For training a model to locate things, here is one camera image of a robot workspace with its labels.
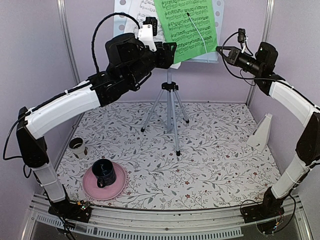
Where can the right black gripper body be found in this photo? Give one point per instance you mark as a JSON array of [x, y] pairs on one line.
[[239, 62]]

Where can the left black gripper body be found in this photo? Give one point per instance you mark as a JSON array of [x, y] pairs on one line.
[[160, 63]]

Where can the green sheet music page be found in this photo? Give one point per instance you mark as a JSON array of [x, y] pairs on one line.
[[190, 24]]

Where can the white sheet music page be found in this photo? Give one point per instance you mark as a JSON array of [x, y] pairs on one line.
[[140, 9]]

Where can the light blue music stand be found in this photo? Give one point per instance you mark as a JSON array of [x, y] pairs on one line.
[[169, 88]]

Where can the white wedge block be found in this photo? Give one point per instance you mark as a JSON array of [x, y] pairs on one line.
[[259, 138]]

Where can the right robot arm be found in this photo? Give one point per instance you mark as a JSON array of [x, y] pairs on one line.
[[307, 151]]

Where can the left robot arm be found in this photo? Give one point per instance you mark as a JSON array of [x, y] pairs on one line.
[[131, 61]]

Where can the small paper cup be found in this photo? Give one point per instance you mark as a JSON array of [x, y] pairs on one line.
[[78, 148]]

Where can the dark blue mug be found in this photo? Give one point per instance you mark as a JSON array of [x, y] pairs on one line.
[[104, 172]]

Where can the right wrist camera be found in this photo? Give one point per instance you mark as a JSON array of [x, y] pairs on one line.
[[242, 39]]

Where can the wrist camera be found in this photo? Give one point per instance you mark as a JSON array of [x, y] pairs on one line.
[[148, 31], [242, 39]]

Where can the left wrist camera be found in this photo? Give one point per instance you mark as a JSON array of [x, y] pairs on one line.
[[148, 31]]

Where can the left aluminium post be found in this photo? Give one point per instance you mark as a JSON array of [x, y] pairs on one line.
[[62, 13]]

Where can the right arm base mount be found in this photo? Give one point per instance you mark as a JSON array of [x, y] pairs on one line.
[[261, 211]]

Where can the aluminium front rail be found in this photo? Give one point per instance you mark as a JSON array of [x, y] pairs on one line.
[[111, 223]]

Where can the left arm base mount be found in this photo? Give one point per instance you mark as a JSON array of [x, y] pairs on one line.
[[65, 209]]

